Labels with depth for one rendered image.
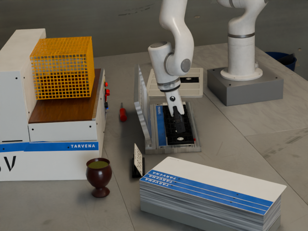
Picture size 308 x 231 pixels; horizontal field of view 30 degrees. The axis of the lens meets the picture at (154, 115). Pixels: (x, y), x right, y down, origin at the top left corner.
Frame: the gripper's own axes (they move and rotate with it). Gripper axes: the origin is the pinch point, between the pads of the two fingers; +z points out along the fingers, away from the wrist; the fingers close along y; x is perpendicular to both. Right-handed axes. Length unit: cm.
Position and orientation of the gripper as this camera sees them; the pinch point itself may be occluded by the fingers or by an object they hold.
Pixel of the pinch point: (179, 124)
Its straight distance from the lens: 212.7
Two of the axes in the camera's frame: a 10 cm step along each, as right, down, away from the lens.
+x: -9.7, 2.4, 0.7
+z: 2.5, 8.9, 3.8
